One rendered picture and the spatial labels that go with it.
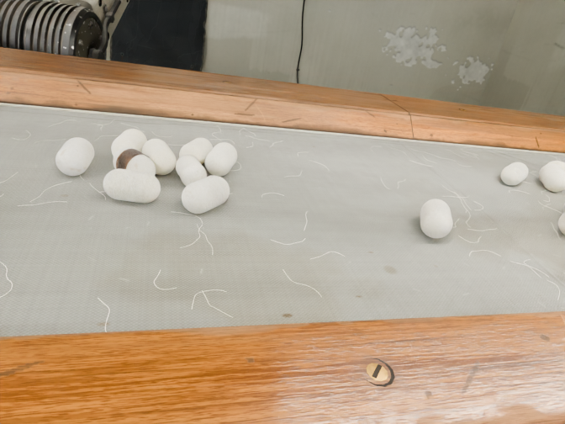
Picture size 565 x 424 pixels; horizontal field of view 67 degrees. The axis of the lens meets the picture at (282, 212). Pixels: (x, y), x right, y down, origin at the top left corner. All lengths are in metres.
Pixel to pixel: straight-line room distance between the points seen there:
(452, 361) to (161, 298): 0.12
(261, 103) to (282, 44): 1.94
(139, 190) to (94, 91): 0.20
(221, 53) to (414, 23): 1.04
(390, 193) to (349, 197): 0.04
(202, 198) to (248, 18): 2.12
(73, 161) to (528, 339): 0.26
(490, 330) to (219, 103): 0.34
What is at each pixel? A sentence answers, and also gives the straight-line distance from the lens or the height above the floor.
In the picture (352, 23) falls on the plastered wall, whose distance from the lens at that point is 2.47.
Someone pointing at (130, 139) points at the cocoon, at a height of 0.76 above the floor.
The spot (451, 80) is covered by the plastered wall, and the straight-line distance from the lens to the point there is 2.78.
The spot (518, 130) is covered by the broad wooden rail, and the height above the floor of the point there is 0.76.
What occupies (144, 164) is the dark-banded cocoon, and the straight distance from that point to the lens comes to 0.29.
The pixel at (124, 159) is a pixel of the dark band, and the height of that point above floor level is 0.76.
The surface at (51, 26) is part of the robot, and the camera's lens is 0.69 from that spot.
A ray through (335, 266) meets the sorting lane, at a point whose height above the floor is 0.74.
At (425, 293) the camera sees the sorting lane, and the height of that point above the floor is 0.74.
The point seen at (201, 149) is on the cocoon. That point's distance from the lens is 0.33.
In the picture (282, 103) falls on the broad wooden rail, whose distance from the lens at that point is 0.47.
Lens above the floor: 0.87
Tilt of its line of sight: 28 degrees down
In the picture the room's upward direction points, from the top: 11 degrees clockwise
